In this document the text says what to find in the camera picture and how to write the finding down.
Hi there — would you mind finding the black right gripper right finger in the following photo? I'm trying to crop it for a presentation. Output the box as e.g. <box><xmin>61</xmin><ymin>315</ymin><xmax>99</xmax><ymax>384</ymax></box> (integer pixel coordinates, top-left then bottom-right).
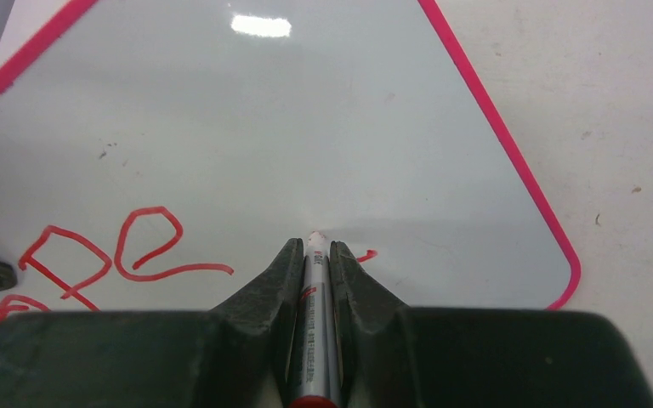
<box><xmin>330</xmin><ymin>241</ymin><xmax>653</xmax><ymax>407</ymax></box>

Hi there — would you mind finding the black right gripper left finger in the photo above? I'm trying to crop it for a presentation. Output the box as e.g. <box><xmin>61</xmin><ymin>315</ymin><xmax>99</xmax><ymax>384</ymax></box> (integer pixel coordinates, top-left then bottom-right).
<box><xmin>0</xmin><ymin>238</ymin><xmax>304</xmax><ymax>407</ymax></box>

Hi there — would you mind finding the red whiteboard marker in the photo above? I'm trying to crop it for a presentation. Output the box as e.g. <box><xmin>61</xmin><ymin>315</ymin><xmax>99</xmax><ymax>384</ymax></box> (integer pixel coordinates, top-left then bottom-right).
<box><xmin>287</xmin><ymin>231</ymin><xmax>342</xmax><ymax>407</ymax></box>

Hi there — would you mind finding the pink framed whiteboard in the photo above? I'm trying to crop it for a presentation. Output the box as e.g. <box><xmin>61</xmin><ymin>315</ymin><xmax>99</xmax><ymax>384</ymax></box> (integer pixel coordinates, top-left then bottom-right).
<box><xmin>0</xmin><ymin>1</ymin><xmax>581</xmax><ymax>322</ymax></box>

